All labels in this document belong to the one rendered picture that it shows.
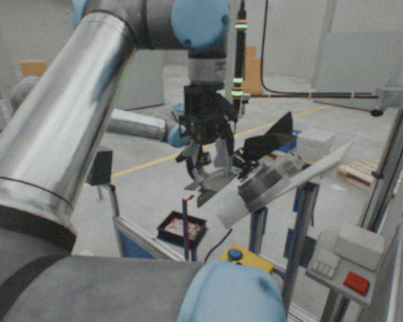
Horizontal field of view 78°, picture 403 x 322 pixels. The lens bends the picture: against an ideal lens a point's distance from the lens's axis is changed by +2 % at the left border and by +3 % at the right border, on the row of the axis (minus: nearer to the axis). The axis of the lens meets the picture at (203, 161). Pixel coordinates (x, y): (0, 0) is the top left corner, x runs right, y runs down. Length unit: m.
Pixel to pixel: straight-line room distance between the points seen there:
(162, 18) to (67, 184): 0.25
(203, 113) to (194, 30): 0.18
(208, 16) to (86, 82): 0.17
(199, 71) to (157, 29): 0.13
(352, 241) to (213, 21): 1.13
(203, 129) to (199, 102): 0.06
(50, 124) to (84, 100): 0.04
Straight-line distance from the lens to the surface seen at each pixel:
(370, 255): 1.32
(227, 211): 1.25
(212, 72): 0.48
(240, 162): 1.24
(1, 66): 4.87
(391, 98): 1.27
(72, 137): 0.24
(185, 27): 0.36
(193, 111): 0.49
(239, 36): 1.07
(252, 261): 0.93
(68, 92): 0.27
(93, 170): 1.38
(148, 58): 7.48
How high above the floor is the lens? 1.75
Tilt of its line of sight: 26 degrees down
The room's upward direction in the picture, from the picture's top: straight up
